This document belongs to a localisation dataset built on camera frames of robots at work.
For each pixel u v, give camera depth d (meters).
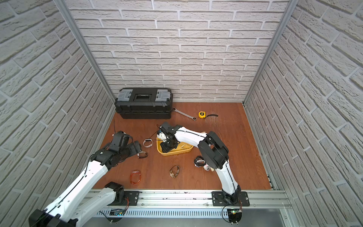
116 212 0.71
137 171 0.81
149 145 0.92
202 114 1.10
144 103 0.97
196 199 0.76
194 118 1.09
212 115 1.10
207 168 0.83
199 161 0.85
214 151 0.53
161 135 0.85
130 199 0.73
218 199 0.74
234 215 0.71
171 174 0.79
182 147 0.90
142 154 0.89
